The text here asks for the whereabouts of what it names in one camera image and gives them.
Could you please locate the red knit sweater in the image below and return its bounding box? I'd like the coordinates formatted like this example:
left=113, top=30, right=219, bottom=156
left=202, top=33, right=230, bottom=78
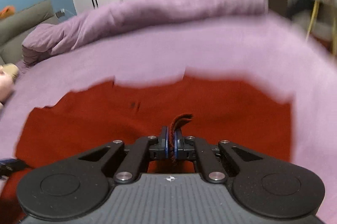
left=0, top=73, right=294, bottom=224

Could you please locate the black clothing on table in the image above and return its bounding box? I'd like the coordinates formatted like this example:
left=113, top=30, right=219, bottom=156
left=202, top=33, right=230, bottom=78
left=286, top=0, right=315, bottom=21

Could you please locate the purple bed sheet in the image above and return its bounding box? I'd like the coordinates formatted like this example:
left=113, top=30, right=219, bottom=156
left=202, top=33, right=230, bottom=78
left=1, top=13, right=336, bottom=223

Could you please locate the pink plush toy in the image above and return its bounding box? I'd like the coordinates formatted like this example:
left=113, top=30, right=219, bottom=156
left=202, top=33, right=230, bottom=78
left=0, top=64, right=19, bottom=109

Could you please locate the purple rolled duvet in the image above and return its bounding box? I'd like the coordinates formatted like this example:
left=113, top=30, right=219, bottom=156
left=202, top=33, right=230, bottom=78
left=22, top=0, right=267, bottom=66

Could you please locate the orange object on headboard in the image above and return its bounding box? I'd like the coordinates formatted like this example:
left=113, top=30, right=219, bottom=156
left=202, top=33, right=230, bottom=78
left=0, top=5, right=15, bottom=20

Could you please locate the wall socket with charger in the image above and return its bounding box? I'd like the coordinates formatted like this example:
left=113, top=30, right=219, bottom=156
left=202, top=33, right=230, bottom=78
left=55, top=8, right=70, bottom=19

